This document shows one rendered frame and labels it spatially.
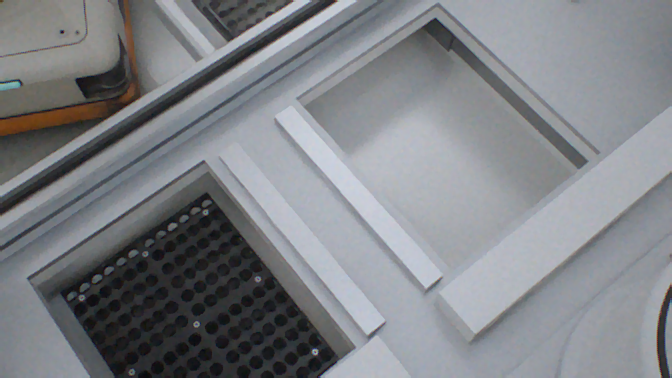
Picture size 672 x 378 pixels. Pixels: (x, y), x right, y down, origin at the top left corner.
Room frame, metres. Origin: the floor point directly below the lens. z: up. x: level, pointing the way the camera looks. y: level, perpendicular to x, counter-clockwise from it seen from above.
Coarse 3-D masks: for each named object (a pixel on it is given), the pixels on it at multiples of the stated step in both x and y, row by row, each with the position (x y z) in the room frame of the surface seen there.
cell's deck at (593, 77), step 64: (448, 0) 0.53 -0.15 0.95; (512, 0) 0.53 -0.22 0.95; (576, 0) 0.52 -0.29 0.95; (640, 0) 0.52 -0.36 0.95; (320, 64) 0.45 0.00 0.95; (512, 64) 0.44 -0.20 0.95; (576, 64) 0.44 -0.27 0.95; (640, 64) 0.44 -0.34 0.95; (256, 128) 0.37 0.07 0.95; (320, 128) 0.37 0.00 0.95; (576, 128) 0.36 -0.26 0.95; (640, 128) 0.36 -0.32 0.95; (128, 192) 0.31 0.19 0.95; (320, 192) 0.30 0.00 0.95; (64, 256) 0.24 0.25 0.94; (384, 256) 0.23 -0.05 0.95; (576, 256) 0.22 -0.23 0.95; (640, 256) 0.22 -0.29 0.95; (0, 320) 0.18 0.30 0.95; (512, 320) 0.17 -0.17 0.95
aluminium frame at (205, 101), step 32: (352, 0) 0.50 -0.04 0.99; (384, 0) 0.52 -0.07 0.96; (288, 32) 0.46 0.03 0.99; (320, 32) 0.46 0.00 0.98; (224, 64) 0.42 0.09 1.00; (256, 64) 0.42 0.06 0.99; (288, 64) 0.44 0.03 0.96; (192, 96) 0.39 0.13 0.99; (224, 96) 0.39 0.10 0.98; (128, 128) 0.35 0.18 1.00; (160, 128) 0.35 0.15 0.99; (192, 128) 0.37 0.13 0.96; (96, 160) 0.32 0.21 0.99; (128, 160) 0.33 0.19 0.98; (32, 192) 0.29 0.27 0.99; (64, 192) 0.29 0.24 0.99; (96, 192) 0.30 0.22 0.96; (0, 224) 0.26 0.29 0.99; (32, 224) 0.26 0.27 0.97; (0, 256) 0.24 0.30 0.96
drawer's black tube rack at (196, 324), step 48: (192, 240) 0.27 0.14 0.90; (240, 240) 0.28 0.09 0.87; (96, 288) 0.22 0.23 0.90; (144, 288) 0.23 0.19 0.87; (192, 288) 0.22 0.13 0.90; (240, 288) 0.22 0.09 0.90; (96, 336) 0.18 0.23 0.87; (144, 336) 0.17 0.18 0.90; (192, 336) 0.17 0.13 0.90; (240, 336) 0.17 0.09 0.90; (288, 336) 0.18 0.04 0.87
